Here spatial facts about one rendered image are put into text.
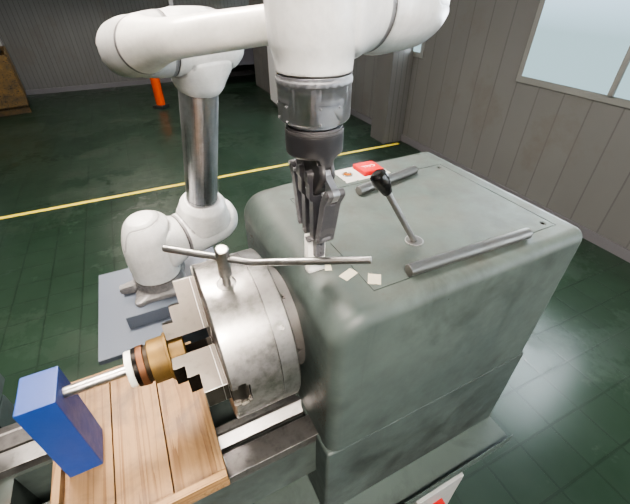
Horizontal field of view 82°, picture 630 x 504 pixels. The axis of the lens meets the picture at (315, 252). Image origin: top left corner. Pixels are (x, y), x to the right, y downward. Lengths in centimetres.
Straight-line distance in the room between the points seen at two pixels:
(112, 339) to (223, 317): 76
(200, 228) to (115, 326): 43
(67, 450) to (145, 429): 15
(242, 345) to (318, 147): 34
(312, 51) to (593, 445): 206
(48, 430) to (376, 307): 59
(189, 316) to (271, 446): 33
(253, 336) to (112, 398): 48
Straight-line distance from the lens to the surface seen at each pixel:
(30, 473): 107
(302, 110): 44
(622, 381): 255
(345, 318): 56
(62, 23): 855
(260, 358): 64
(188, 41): 70
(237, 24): 67
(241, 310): 63
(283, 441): 88
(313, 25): 41
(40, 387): 80
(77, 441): 86
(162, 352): 74
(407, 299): 60
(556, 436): 215
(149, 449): 92
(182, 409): 94
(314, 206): 51
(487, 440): 135
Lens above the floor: 166
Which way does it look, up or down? 37 degrees down
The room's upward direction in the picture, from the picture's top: straight up
